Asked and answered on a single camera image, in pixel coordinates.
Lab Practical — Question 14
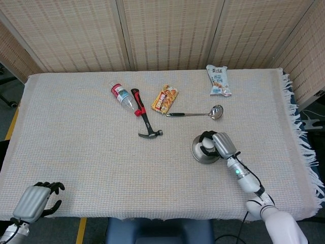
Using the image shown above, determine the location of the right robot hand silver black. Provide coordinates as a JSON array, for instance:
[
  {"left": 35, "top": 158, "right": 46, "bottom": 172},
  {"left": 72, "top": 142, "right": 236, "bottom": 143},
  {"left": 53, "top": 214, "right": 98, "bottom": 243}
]
[{"left": 199, "top": 130, "right": 241, "bottom": 160}]

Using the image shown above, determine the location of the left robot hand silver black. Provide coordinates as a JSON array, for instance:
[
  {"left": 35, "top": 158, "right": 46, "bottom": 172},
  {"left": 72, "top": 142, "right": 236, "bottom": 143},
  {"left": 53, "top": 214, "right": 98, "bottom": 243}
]
[{"left": 12, "top": 181, "right": 66, "bottom": 224}]

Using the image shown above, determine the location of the white paper cup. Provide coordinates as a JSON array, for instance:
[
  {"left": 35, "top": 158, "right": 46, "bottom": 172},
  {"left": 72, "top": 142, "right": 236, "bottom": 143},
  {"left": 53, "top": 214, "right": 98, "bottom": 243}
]
[{"left": 200, "top": 137, "right": 216, "bottom": 151}]

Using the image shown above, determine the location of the round steel plate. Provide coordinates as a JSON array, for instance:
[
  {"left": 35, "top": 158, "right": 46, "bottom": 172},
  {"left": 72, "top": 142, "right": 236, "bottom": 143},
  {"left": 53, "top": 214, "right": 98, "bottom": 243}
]
[{"left": 190, "top": 131, "right": 222, "bottom": 165}]

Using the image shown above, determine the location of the white blue snack bag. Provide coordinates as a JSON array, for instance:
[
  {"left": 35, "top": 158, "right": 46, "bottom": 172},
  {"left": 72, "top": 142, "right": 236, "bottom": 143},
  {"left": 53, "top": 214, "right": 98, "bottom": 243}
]
[{"left": 206, "top": 64, "right": 233, "bottom": 97}]

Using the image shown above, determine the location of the yellow curry box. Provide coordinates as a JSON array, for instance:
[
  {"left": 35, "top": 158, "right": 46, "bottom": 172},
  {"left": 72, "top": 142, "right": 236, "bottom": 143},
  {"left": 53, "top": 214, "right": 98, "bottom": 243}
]
[{"left": 151, "top": 84, "right": 180, "bottom": 115}]

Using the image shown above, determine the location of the beige woven tablecloth with fringe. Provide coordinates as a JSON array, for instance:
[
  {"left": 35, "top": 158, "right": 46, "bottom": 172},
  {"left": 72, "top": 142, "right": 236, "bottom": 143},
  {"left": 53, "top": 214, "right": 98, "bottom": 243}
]
[{"left": 0, "top": 67, "right": 325, "bottom": 223}]

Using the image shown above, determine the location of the clear plastic bottle red label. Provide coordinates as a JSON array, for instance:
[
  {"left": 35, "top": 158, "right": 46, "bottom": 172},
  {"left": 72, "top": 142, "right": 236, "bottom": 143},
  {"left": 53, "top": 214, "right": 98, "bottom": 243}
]
[{"left": 110, "top": 81, "right": 143, "bottom": 117}]

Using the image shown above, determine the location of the woven bamboo screen panel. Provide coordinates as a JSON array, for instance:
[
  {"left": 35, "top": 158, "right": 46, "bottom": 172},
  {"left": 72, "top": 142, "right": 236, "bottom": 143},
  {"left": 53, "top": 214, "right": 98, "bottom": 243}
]
[
  {"left": 270, "top": 0, "right": 325, "bottom": 110},
  {"left": 209, "top": 0, "right": 318, "bottom": 71},
  {"left": 116, "top": 0, "right": 226, "bottom": 72},
  {"left": 0, "top": 19, "right": 49, "bottom": 84},
  {"left": 0, "top": 0, "right": 132, "bottom": 73}
]

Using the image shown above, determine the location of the black office chair base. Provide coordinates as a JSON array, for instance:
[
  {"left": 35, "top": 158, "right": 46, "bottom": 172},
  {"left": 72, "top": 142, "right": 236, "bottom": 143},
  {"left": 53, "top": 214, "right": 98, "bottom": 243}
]
[{"left": 0, "top": 63, "right": 19, "bottom": 107}]

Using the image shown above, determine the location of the steel ladle black handle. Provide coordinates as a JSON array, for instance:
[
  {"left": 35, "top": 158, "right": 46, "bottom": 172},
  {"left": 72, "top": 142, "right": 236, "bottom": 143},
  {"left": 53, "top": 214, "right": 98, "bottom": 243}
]
[{"left": 166, "top": 104, "right": 224, "bottom": 120}]

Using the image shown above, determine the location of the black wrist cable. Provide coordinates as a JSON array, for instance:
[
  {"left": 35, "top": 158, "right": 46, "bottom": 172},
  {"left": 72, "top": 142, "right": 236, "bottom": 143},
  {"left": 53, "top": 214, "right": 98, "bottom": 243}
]
[{"left": 235, "top": 151, "right": 265, "bottom": 194}]

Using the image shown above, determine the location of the white metal bracket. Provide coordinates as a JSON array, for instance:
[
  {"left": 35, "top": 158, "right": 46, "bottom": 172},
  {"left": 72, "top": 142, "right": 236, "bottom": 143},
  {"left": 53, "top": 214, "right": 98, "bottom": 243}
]
[{"left": 302, "top": 118, "right": 322, "bottom": 131}]

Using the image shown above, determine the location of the claw hammer red black handle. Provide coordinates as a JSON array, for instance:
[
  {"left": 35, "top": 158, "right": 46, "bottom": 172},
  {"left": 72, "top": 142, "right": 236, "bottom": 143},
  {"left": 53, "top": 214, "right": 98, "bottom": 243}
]
[{"left": 130, "top": 88, "right": 164, "bottom": 139}]

